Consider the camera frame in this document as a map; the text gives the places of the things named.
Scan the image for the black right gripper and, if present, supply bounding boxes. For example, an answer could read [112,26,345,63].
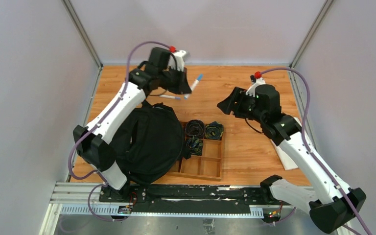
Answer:
[216,87,266,124]

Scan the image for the white marker blue cap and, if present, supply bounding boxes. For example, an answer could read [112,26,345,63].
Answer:
[184,74,203,99]

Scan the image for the white marker grey cap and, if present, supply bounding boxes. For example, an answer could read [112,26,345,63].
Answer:
[159,94,181,100]

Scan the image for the black fabric backpack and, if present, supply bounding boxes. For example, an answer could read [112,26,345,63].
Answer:
[109,101,191,185]

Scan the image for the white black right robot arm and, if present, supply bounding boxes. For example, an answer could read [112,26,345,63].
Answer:
[217,78,366,234]

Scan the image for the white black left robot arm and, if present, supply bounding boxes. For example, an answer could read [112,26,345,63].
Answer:
[68,43,192,202]

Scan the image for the dark blue yellow rolled belt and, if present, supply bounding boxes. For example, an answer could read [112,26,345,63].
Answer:
[205,121,224,141]

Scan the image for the black rolled belt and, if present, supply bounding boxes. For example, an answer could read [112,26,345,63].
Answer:
[185,119,205,138]

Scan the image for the multicolour rolled belt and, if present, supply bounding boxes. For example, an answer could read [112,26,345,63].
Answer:
[185,137,203,156]

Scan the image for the wooden compartment organizer tray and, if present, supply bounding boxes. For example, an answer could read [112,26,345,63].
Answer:
[167,121,225,181]

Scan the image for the white folded cloth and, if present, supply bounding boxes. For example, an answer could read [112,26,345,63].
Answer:
[270,117,306,171]

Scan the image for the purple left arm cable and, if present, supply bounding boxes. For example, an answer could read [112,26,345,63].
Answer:
[68,41,177,222]

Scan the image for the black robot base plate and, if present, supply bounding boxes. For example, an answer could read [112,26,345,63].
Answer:
[98,185,290,214]

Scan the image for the white slotted cable duct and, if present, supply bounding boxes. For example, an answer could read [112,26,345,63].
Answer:
[60,204,264,218]

